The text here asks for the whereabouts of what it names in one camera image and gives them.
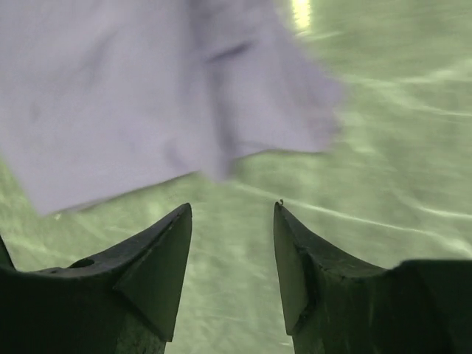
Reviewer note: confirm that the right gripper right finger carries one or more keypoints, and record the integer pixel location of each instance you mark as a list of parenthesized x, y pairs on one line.
[(336, 303)]

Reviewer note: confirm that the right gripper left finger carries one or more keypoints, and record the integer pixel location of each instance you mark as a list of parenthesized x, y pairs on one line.
[(124, 299)]

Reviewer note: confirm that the purple t shirt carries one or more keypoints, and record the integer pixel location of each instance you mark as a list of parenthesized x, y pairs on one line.
[(101, 98)]

